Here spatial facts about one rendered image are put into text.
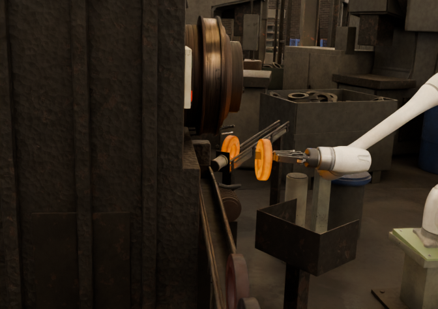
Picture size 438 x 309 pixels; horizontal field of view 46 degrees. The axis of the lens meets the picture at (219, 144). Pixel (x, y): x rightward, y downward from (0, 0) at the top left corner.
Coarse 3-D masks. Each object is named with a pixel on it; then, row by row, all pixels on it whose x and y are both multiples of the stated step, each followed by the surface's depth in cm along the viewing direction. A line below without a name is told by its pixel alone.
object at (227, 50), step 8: (224, 32) 192; (224, 40) 189; (224, 48) 187; (224, 56) 186; (224, 64) 186; (224, 72) 186; (224, 80) 186; (224, 88) 187; (224, 96) 188; (224, 104) 190; (224, 112) 192
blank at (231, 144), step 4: (228, 136) 256; (232, 136) 256; (236, 136) 259; (224, 140) 254; (228, 140) 253; (232, 140) 255; (236, 140) 259; (224, 144) 252; (228, 144) 252; (232, 144) 256; (236, 144) 260; (224, 148) 252; (228, 148) 252; (232, 148) 261; (236, 148) 261; (228, 152) 252; (232, 152) 262; (236, 152) 261; (232, 156) 260
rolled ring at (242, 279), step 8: (232, 256) 126; (240, 256) 126; (232, 264) 124; (240, 264) 123; (232, 272) 124; (240, 272) 121; (232, 280) 133; (240, 280) 120; (248, 280) 120; (232, 288) 133; (240, 288) 119; (248, 288) 119; (232, 296) 133; (240, 296) 118; (248, 296) 119; (232, 304) 131
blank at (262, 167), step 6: (258, 144) 197; (264, 144) 189; (270, 144) 190; (258, 150) 196; (264, 150) 187; (270, 150) 188; (264, 156) 187; (270, 156) 187; (258, 162) 197; (264, 162) 187; (270, 162) 187; (258, 168) 194; (264, 168) 187; (270, 168) 187; (258, 174) 194; (264, 174) 189; (264, 180) 193
